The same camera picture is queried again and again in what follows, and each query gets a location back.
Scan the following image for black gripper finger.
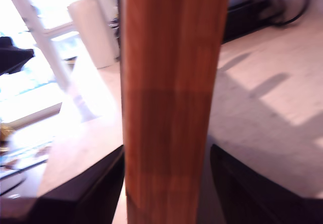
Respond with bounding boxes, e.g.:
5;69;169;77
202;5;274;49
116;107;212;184
37;145;126;224
0;36;35;75
210;144;304;224

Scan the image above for wooden magnetic knife block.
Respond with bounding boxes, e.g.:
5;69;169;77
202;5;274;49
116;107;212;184
120;0;231;224

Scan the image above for white paper towel roll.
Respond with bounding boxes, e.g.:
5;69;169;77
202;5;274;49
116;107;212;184
67;0;120;69

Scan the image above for black and steel countertop appliance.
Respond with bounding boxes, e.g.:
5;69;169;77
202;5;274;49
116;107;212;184
222;0;281;43

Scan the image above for black plug with cable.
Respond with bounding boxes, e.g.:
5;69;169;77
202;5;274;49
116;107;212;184
270;0;312;28

